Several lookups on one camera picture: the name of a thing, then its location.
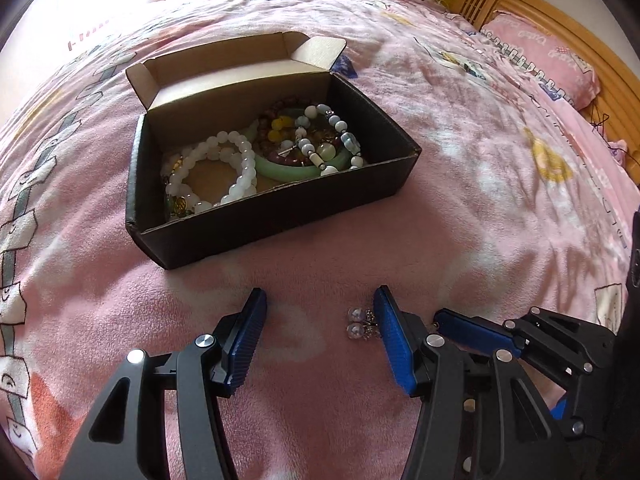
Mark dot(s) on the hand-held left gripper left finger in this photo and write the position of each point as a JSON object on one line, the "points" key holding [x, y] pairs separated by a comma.
{"points": [[245, 345]]}

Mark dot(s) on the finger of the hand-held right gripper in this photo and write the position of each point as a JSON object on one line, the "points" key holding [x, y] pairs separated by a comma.
{"points": [[582, 400], [475, 332]]}

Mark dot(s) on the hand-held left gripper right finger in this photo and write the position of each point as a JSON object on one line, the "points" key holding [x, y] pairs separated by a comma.
{"points": [[397, 342]]}

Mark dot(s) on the pearl earrings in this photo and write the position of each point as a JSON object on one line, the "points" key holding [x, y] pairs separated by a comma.
{"points": [[361, 322]]}

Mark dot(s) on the green jade bangle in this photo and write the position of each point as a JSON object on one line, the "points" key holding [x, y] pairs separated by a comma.
{"points": [[295, 170]]}

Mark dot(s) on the black cardboard box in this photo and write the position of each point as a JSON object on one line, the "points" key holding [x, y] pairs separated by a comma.
{"points": [[260, 160]]}

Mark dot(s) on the pink plush toy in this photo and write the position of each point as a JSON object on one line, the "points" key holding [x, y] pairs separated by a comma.
{"points": [[622, 150]]}

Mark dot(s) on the pink printed blanket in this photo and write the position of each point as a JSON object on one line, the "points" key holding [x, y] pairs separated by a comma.
{"points": [[475, 185]]}

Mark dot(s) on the pink printed pillow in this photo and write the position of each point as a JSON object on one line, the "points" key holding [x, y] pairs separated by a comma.
{"points": [[545, 60]]}

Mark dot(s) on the wooden headboard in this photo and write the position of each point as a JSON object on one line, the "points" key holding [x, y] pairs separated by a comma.
{"points": [[550, 15]]}

